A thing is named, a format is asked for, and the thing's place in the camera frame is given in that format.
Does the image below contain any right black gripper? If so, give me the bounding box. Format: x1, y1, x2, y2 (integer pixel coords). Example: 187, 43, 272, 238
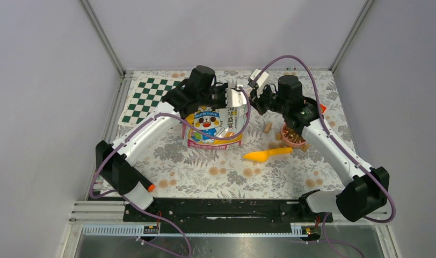
248, 81, 290, 114

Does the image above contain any cat food bag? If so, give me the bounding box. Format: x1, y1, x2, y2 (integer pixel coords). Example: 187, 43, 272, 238
182, 105, 248, 150

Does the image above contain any yellow plastic scoop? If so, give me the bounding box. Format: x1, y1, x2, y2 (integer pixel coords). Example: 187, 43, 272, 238
242, 147, 293, 162

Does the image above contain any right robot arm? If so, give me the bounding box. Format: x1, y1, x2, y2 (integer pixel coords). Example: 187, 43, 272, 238
250, 75, 391, 222

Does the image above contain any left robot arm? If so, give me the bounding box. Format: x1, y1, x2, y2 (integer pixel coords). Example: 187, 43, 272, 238
93, 66, 236, 221

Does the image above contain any wooden cork cylinder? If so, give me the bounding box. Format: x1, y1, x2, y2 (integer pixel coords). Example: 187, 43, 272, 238
263, 122, 273, 134

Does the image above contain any floral tablecloth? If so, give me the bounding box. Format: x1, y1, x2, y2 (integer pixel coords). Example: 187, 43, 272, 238
123, 70, 355, 199

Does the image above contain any pink bowl with kibble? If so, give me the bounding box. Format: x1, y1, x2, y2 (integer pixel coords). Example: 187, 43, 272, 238
280, 124, 307, 148

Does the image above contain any orange red small object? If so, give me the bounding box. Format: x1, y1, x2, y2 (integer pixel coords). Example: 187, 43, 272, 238
318, 104, 327, 114

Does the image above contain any wooden block near bowl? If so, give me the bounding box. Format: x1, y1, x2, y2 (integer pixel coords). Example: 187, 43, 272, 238
300, 143, 310, 152

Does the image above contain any green white chessboard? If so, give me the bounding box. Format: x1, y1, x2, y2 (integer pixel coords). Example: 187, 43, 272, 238
117, 75, 181, 136

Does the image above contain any black marker orange cap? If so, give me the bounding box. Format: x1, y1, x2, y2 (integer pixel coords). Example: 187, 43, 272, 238
139, 175, 156, 192

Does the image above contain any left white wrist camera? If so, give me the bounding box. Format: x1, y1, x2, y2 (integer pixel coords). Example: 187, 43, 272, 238
226, 87, 247, 108

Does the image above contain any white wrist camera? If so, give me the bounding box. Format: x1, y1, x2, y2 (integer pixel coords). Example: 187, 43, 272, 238
226, 87, 247, 108
248, 69, 269, 97

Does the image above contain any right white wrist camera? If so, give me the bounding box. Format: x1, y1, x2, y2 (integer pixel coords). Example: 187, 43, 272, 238
248, 69, 269, 97

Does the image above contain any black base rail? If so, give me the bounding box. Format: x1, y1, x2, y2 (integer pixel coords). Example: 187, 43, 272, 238
122, 197, 332, 236

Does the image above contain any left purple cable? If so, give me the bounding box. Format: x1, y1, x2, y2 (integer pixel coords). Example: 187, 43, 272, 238
89, 87, 251, 200

